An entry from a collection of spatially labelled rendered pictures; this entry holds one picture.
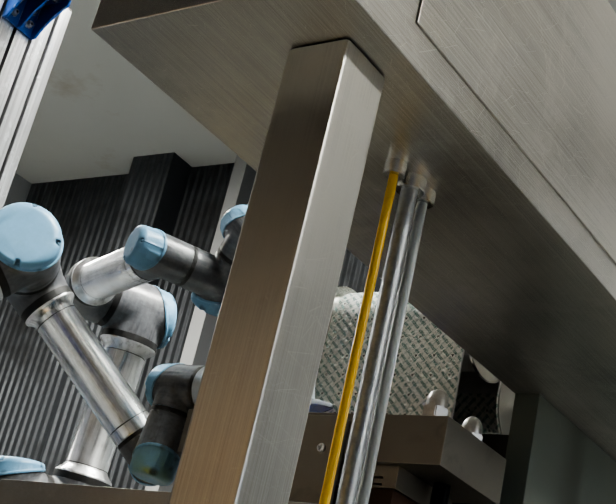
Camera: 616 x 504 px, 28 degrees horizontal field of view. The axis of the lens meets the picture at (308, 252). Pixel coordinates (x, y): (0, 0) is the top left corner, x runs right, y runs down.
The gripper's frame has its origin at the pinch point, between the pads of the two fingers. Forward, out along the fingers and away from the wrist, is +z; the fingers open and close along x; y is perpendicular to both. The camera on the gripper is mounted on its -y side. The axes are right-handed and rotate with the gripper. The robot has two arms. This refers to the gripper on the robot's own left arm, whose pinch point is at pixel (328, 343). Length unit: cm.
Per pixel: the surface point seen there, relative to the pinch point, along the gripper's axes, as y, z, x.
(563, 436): 15.8, 39.8, 2.5
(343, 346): 2.6, 9.8, -8.5
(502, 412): 11.9, 28.3, 5.6
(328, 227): 18, 62, -82
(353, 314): 6.9, 6.7, -8.3
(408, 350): 9.3, 18.9, -8.5
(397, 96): 29, 51, -76
